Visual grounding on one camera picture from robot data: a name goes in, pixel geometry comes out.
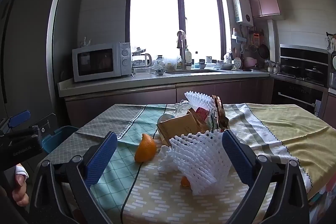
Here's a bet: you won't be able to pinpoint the clear plastic packaging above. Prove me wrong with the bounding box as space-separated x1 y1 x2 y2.
173 100 190 117

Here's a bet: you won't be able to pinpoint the steel kitchen faucet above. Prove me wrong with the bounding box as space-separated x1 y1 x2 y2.
176 30 193 70

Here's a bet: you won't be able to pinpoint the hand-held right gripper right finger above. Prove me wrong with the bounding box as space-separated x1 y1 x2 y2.
222 129 309 224

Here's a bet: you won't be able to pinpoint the white soap bottle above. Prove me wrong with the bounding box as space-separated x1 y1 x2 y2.
185 48 193 68

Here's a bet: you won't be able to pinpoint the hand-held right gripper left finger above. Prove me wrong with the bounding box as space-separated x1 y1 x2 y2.
35 131 118 224

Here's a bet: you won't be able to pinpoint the red snack wrapper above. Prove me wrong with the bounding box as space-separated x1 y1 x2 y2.
196 107 210 122

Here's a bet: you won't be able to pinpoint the white water heater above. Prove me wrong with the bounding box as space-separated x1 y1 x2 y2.
232 0 254 28

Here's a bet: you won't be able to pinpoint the dark cooking pot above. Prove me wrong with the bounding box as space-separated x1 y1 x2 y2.
304 68 327 81
281 64 302 75

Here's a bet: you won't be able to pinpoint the glass kettle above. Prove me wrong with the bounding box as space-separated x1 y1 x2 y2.
132 48 153 68

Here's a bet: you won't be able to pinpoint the black cable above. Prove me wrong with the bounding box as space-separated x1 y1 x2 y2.
120 161 144 224

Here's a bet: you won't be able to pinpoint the person's left hand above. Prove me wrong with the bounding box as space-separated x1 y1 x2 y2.
12 165 29 207

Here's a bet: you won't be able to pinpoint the grey refrigerator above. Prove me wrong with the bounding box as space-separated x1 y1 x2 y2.
0 0 83 132

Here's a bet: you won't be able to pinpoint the white microwave oven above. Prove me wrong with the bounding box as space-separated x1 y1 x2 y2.
72 42 132 83

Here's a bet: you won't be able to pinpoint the light kitchen counter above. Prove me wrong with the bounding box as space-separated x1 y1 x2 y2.
58 68 275 98

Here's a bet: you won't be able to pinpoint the pink wall cabinet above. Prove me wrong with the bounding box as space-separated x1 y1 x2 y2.
241 0 285 20

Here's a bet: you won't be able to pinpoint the blue plastic bin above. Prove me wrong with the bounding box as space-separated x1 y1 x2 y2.
42 126 79 154

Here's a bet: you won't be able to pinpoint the pink base cabinets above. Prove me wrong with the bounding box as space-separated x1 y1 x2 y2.
64 77 275 127

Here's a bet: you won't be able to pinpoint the black frying pan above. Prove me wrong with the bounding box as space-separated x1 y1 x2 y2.
259 43 270 59

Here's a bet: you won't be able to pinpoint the pink bowl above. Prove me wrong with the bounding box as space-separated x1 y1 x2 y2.
244 57 259 69

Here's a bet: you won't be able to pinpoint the black built-in oven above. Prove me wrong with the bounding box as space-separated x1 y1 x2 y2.
272 80 324 115

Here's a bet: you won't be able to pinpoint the orange fruit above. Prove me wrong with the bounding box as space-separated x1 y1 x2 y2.
134 133 157 163

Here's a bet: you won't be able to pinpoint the patterned tablecloth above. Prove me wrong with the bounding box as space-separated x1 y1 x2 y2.
39 103 336 224

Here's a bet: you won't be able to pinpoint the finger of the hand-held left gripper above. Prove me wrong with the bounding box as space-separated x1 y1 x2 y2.
0 110 32 132
9 113 59 144

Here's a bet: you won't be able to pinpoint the brown crumpled wrapper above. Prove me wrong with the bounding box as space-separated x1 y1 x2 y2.
211 95 230 132

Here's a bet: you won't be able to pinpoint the kitchen window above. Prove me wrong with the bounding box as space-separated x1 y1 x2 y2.
128 0 229 69

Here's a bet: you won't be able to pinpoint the brown paper bag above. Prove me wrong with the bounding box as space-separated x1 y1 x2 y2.
157 109 209 146

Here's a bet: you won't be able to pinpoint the black integrated stove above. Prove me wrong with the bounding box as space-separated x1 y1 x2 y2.
280 44 328 86

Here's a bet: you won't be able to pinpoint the white foam fruit net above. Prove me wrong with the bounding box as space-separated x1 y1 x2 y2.
184 91 218 114
157 130 233 196

